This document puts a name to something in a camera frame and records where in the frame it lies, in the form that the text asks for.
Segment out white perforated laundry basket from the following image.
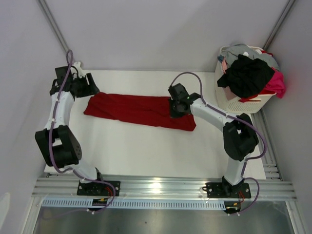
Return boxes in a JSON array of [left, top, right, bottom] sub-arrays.
[[214, 44, 279, 114]]

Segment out grey garment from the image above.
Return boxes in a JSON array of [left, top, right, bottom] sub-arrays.
[[217, 44, 280, 71]]

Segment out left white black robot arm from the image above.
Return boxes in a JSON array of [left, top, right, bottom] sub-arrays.
[[35, 65, 105, 195]]

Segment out red t shirt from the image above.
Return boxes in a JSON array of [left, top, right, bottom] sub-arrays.
[[83, 92, 196, 132]]

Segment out right aluminium corner post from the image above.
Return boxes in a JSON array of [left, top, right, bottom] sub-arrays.
[[263, 0, 297, 50]]

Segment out aluminium mounting rail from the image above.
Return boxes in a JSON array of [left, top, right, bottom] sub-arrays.
[[32, 174, 297, 201]]

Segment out aluminium corner post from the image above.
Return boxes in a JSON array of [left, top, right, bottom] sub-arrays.
[[263, 0, 297, 50], [36, 0, 70, 59]]

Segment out slotted cable duct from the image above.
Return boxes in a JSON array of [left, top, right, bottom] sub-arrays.
[[41, 197, 226, 211]]

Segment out left aluminium corner post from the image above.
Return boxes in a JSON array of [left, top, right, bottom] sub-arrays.
[[36, 0, 70, 59]]

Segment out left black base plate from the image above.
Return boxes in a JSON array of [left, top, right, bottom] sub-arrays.
[[77, 182, 114, 196]]

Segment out pink garment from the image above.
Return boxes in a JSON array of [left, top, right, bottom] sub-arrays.
[[239, 67, 286, 103]]

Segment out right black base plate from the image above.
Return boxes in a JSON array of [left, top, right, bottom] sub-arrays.
[[201, 182, 251, 198]]

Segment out black garment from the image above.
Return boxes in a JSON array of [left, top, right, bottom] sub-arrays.
[[217, 55, 275, 98]]

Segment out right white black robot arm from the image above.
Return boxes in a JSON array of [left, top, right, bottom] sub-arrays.
[[168, 83, 259, 197]]

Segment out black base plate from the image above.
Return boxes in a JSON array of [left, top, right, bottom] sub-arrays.
[[77, 182, 114, 196], [201, 182, 251, 198]]

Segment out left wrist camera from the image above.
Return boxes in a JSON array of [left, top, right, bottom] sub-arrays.
[[71, 61, 86, 78]]

